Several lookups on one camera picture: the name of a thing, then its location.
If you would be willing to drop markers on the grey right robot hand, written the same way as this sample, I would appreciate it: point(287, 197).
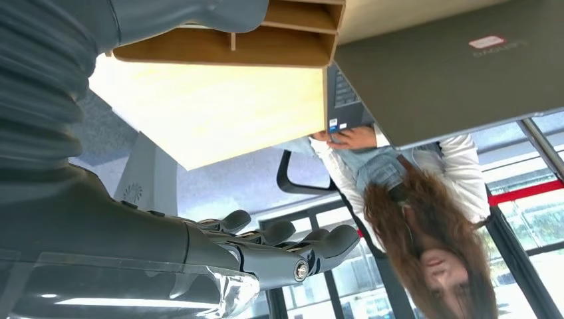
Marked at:
point(110, 229)

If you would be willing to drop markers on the person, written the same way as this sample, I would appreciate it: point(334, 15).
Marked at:
point(458, 176)

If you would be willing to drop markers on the brown wooden card organizer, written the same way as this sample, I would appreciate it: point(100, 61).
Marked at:
point(264, 48)

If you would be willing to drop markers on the grey kiosk stand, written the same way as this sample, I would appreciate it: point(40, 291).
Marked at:
point(145, 176)

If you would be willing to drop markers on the black office chair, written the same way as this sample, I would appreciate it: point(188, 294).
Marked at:
point(284, 176)

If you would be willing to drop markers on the grey laptop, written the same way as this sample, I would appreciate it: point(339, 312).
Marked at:
point(440, 79)

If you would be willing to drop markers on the red barrier belt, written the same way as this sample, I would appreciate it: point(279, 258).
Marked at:
point(528, 192)

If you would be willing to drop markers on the black window frame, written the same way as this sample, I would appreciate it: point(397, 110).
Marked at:
point(276, 306)

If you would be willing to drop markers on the chrome stanchion post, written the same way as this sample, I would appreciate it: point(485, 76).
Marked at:
point(544, 147)

